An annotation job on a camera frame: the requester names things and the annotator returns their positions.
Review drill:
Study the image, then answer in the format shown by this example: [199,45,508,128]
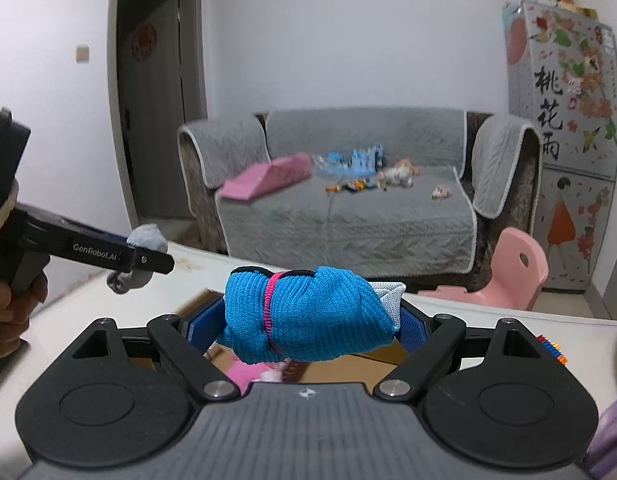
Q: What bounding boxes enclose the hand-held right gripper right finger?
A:
[371,300,546,403]

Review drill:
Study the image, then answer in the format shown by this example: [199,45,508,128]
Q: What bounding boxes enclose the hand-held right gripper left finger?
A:
[71,299,239,403]

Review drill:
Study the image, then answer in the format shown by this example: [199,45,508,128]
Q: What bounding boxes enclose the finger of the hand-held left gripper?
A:
[19,203,175,276]

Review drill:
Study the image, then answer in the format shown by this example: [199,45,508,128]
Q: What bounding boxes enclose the grey sock bundle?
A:
[106,224,168,295]

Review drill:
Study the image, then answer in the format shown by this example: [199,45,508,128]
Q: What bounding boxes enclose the cardboard box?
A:
[178,287,429,388]

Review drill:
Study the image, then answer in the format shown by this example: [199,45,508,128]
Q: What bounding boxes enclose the blue knitted sock bundle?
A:
[222,266,406,365]

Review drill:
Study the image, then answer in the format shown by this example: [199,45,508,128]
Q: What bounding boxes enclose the white desktop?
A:
[0,240,617,480]

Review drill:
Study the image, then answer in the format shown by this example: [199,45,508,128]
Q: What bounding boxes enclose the person's left hand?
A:
[0,275,49,358]

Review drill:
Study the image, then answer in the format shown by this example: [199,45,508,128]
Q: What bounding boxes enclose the pink dotted fuzzy sock bundle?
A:
[227,359,285,386]

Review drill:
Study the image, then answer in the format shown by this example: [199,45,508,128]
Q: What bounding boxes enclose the large grey quilted sofa cover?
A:
[216,107,478,281]

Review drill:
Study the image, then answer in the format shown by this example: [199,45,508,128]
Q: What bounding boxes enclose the pink plastic chair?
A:
[418,226,549,311]

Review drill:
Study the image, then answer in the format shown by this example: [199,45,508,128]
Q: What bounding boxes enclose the coloured block stick toy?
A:
[537,332,569,363]

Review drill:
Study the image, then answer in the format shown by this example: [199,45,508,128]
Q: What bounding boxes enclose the dark wooden door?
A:
[116,0,188,218]

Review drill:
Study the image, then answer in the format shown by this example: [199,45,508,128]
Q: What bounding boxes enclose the scattered coloured toy blocks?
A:
[325,179,379,194]

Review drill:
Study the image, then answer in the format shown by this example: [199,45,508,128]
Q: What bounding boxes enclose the white plush toy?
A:
[378,158,420,188]

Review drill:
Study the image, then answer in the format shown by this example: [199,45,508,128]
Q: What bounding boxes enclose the pink book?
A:
[217,152,313,204]

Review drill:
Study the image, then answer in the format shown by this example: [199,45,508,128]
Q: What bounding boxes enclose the grey quilted armrest cover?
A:
[471,114,542,220]
[177,114,267,216]

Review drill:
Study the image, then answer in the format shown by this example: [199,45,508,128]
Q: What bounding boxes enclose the red round door decoration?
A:
[132,25,158,61]

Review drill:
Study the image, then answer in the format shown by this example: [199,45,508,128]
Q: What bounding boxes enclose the blue toy castle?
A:
[328,144,384,177]

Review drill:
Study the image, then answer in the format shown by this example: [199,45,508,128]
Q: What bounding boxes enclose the grey sofa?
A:
[177,106,543,293]

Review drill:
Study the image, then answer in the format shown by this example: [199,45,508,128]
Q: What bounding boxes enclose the clear toy packet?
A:
[311,152,349,177]

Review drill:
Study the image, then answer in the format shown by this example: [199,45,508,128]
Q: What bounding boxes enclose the purple plastic bag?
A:
[585,394,617,480]

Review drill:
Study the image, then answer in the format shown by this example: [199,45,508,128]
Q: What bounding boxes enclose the refrigerator with flower stickers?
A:
[503,0,617,291]

